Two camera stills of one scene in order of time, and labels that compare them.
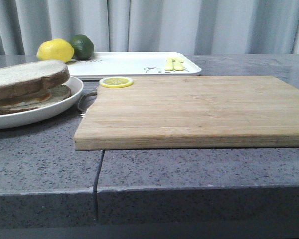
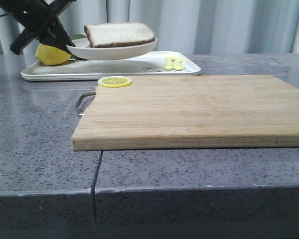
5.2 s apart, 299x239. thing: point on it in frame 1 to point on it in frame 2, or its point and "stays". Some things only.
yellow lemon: (56, 49) stays
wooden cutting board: (135, 113) stays
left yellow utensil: (169, 64) stays
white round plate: (23, 118) to (82, 49)
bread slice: (12, 79) to (117, 34)
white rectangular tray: (115, 64) stays
